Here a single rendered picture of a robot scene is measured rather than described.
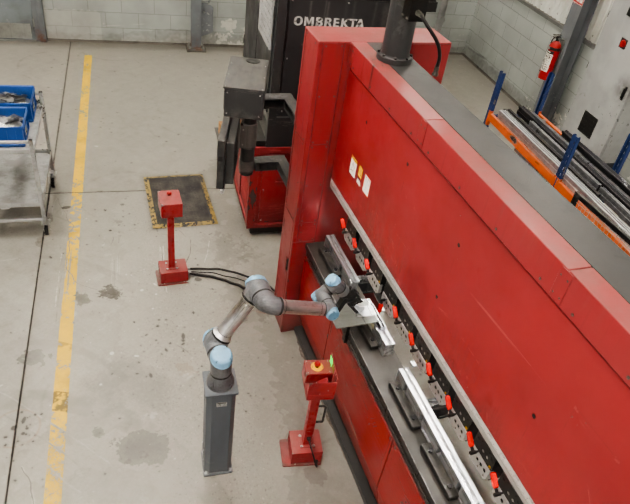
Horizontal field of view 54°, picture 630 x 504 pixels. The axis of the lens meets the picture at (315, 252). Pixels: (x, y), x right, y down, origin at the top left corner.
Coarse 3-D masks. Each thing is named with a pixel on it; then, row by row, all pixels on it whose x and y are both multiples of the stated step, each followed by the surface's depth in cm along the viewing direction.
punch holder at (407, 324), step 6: (402, 306) 321; (402, 312) 322; (402, 318) 323; (408, 318) 316; (402, 324) 323; (408, 324) 317; (402, 330) 324; (408, 330) 318; (414, 330) 315; (402, 336) 324; (414, 336) 319; (408, 342) 320; (414, 342) 322
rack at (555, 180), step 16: (496, 96) 508; (544, 96) 520; (496, 128) 509; (512, 144) 489; (576, 144) 419; (624, 144) 437; (528, 160) 470; (624, 160) 440; (544, 176) 453; (560, 176) 435; (560, 192) 436
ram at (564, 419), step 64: (384, 128) 321; (384, 192) 328; (448, 192) 268; (384, 256) 336; (448, 256) 274; (512, 256) 231; (448, 320) 279; (512, 320) 234; (512, 384) 238; (576, 384) 205; (512, 448) 243; (576, 448) 208
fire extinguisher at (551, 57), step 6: (558, 36) 753; (552, 42) 758; (558, 42) 755; (564, 42) 757; (552, 48) 757; (558, 48) 756; (546, 54) 766; (552, 54) 760; (558, 54) 762; (546, 60) 768; (552, 60) 764; (558, 60) 769; (546, 66) 770; (552, 66) 770; (540, 72) 780; (546, 72) 774; (552, 72) 780; (540, 78) 782; (546, 78) 779
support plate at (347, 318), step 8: (360, 304) 369; (368, 304) 370; (344, 312) 361; (352, 312) 362; (336, 320) 355; (344, 320) 356; (352, 320) 357; (360, 320) 358; (368, 320) 359; (376, 320) 360; (336, 328) 351
